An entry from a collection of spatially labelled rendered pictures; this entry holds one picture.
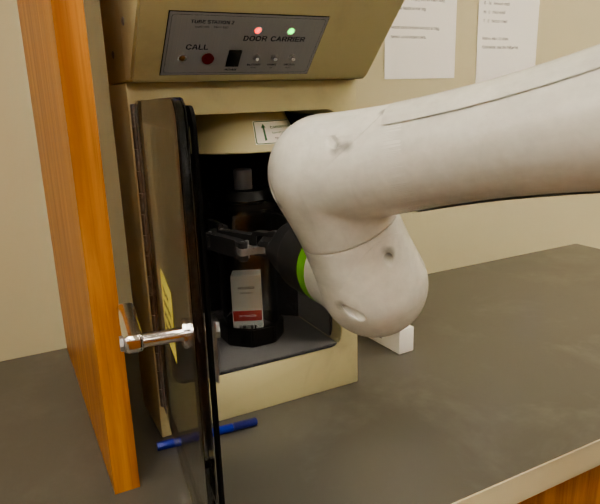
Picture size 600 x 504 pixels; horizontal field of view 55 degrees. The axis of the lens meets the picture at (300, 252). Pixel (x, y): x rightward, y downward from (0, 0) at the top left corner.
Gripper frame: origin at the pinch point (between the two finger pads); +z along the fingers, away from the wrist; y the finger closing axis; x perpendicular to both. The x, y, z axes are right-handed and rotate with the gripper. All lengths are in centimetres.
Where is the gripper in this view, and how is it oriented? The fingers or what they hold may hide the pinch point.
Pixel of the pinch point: (246, 226)
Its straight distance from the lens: 90.1
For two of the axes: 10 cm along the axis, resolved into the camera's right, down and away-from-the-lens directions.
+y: -8.9, 1.5, -4.4
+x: 0.4, 9.7, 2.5
